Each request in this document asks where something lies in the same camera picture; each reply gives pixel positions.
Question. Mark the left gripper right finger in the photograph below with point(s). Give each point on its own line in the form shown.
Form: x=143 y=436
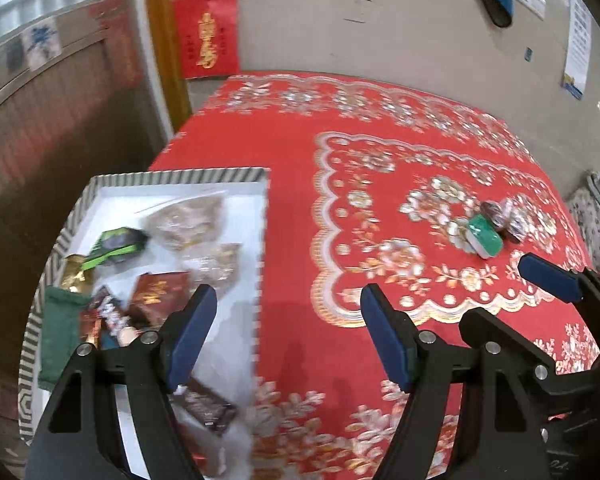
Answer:
x=498 y=433

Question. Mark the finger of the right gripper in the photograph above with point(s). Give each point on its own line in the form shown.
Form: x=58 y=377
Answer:
x=479 y=327
x=582 y=289

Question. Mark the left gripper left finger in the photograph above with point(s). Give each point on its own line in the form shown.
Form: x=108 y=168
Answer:
x=79 y=436

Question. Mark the green jelly cup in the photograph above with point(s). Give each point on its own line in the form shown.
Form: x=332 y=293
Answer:
x=482 y=236

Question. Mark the clear bagged brown candy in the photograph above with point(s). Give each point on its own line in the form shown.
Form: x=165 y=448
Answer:
x=499 y=214

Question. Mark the dark brown chocolate bar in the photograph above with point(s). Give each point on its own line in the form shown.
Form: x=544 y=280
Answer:
x=207 y=406

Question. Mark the small red brown candy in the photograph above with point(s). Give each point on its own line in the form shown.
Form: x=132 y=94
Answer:
x=104 y=324

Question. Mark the dark green snack pouch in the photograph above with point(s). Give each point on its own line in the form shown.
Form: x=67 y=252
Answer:
x=61 y=332

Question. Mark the dark red snack packet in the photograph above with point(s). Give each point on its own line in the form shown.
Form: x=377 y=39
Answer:
x=156 y=296

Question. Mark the long gold foil packet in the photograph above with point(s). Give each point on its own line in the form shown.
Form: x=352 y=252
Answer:
x=74 y=278

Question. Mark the red floral tablecloth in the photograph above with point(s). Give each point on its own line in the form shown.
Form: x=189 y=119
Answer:
x=372 y=183

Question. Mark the green candy wrapper in tray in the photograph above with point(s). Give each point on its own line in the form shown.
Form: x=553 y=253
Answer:
x=115 y=247

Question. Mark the striped white tray box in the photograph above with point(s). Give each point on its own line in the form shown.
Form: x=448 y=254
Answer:
x=228 y=356

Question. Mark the clear bagged pastry lower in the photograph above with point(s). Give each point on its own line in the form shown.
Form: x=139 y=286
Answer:
x=214 y=264

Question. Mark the clear bagged pastry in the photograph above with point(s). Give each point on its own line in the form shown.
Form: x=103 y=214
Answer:
x=186 y=223
x=214 y=264

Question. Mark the clear bagged pastry upper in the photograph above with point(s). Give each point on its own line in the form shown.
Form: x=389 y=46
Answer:
x=186 y=223

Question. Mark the blue flower sticker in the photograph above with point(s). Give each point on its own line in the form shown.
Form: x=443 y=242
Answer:
x=41 y=43

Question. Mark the red banner lower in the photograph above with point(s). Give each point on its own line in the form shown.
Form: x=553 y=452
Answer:
x=208 y=37

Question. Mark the white wall poster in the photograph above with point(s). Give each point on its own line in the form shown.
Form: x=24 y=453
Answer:
x=578 y=50

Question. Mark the small teal wall sticker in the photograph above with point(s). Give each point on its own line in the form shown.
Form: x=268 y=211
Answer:
x=528 y=54

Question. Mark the wooden door frame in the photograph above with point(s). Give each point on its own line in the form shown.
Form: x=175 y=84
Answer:
x=164 y=40

